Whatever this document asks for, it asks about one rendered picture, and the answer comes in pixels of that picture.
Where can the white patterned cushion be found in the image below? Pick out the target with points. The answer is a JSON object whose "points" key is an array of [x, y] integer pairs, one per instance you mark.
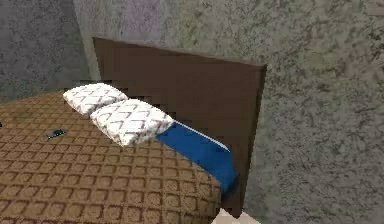
{"points": [[95, 97], [131, 121]]}

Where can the brown bed with dark headboard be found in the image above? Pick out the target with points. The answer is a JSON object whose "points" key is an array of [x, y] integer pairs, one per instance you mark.
{"points": [[100, 180]]}

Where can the small dark flat object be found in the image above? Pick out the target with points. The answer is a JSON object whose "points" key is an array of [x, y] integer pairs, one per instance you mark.
{"points": [[56, 133]]}

